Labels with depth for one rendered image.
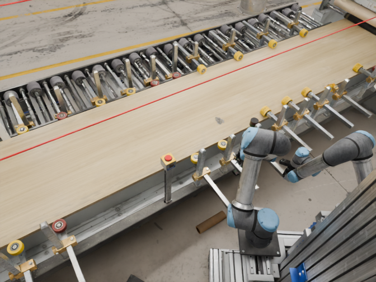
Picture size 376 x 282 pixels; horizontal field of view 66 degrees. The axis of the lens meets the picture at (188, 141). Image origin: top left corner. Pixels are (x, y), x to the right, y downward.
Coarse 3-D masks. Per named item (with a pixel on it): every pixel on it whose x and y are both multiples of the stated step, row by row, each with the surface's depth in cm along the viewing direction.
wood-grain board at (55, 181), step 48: (288, 48) 313; (336, 48) 319; (144, 96) 252; (192, 96) 256; (240, 96) 259; (0, 144) 211; (48, 144) 213; (96, 144) 216; (144, 144) 218; (192, 144) 221; (0, 192) 187; (48, 192) 189; (96, 192) 191; (0, 240) 168
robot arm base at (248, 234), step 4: (248, 232) 160; (252, 232) 157; (248, 236) 160; (252, 236) 158; (256, 236) 155; (272, 236) 162; (248, 240) 161; (252, 240) 160; (256, 240) 157; (260, 240) 155; (264, 240) 155; (268, 240) 156; (252, 244) 159; (256, 244) 158; (260, 244) 157; (264, 244) 157; (268, 244) 159
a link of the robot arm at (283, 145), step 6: (276, 132) 141; (276, 138) 138; (282, 138) 139; (288, 138) 143; (276, 144) 138; (282, 144) 138; (288, 144) 140; (276, 150) 139; (282, 150) 139; (288, 150) 142; (270, 156) 163; (276, 156) 158
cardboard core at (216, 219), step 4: (220, 212) 277; (216, 216) 274; (220, 216) 274; (224, 216) 275; (208, 220) 270; (212, 220) 270; (216, 220) 271; (220, 220) 274; (200, 224) 268; (204, 224) 267; (208, 224) 268; (212, 224) 270; (196, 228) 271; (200, 228) 265; (204, 228) 266; (208, 228) 269; (200, 232) 265
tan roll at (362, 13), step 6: (336, 0) 358; (342, 0) 353; (348, 0) 350; (342, 6) 355; (348, 6) 349; (354, 6) 345; (360, 6) 342; (354, 12) 346; (360, 12) 340; (366, 12) 336; (372, 12) 333; (360, 18) 344; (366, 18) 337; (372, 24) 335
